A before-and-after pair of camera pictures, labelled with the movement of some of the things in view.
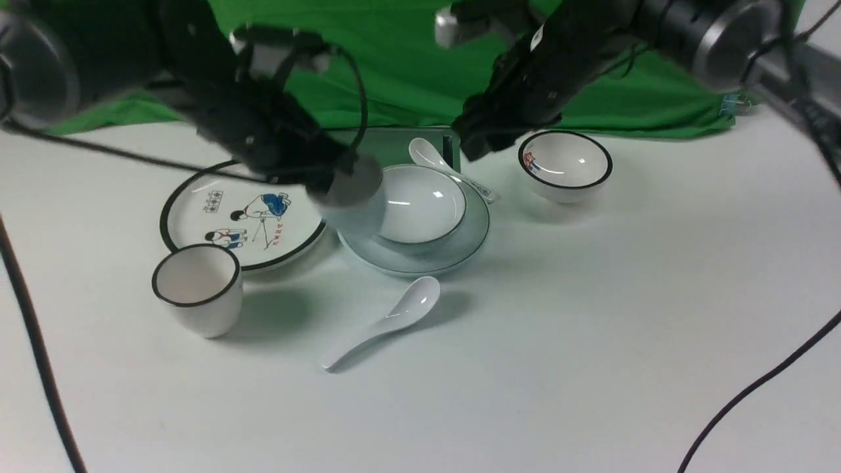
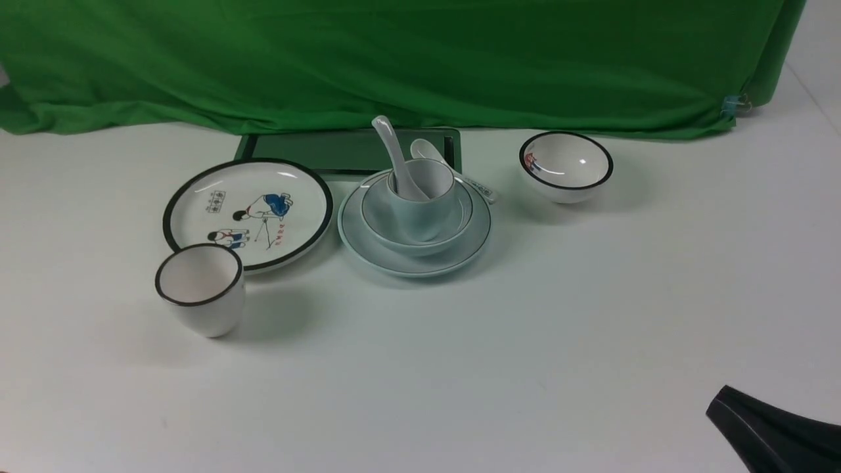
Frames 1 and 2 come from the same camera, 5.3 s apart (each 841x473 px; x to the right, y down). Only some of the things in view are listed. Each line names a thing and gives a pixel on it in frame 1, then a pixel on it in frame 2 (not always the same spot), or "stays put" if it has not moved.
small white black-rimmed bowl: x=569 y=166 stays put
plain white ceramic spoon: x=414 y=305 to x=406 y=189
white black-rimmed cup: x=202 y=286 stays put
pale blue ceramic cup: x=353 y=205 to x=423 y=221
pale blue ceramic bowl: x=420 y=203 to x=378 y=218
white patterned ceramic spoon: x=422 y=152 stays put
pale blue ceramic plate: x=368 y=244 stays put
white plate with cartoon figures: x=266 y=224 stays put
